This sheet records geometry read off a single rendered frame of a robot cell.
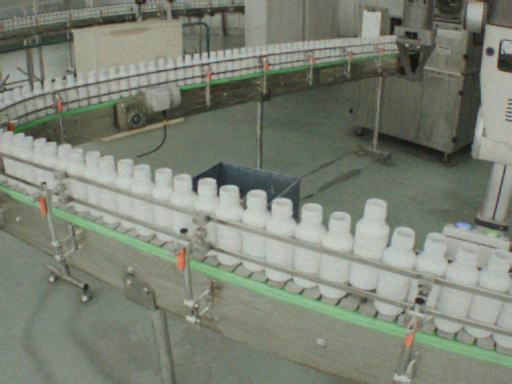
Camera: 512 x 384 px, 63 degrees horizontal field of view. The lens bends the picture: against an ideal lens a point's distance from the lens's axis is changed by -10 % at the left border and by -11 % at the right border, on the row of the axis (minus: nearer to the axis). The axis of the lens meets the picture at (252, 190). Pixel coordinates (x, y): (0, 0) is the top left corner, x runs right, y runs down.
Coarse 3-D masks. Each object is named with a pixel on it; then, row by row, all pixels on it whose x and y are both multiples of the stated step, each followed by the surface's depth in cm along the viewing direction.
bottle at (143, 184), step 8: (136, 168) 102; (144, 168) 103; (136, 176) 101; (144, 176) 101; (136, 184) 101; (144, 184) 101; (152, 184) 102; (136, 192) 101; (144, 192) 101; (136, 200) 102; (136, 208) 103; (144, 208) 103; (152, 208) 103; (136, 216) 104; (144, 216) 103; (152, 216) 104; (152, 224) 105; (144, 232) 105; (152, 232) 106
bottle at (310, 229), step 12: (312, 204) 85; (312, 216) 83; (300, 228) 85; (312, 228) 84; (324, 228) 85; (312, 240) 83; (300, 252) 85; (312, 252) 85; (300, 264) 86; (312, 264) 86
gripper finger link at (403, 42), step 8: (408, 32) 76; (400, 40) 76; (408, 40) 75; (416, 40) 74; (400, 48) 76; (408, 48) 76; (416, 48) 76; (424, 48) 74; (432, 48) 74; (400, 56) 77; (424, 56) 75; (408, 64) 78; (424, 64) 76; (408, 72) 79; (416, 72) 78; (408, 80) 79; (416, 80) 79
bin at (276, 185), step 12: (216, 168) 161; (228, 168) 163; (240, 168) 160; (252, 168) 158; (192, 180) 150; (216, 180) 163; (228, 180) 165; (240, 180) 162; (252, 180) 159; (264, 180) 157; (276, 180) 155; (288, 180) 152; (300, 180) 149; (216, 192) 165; (276, 192) 156; (288, 192) 143
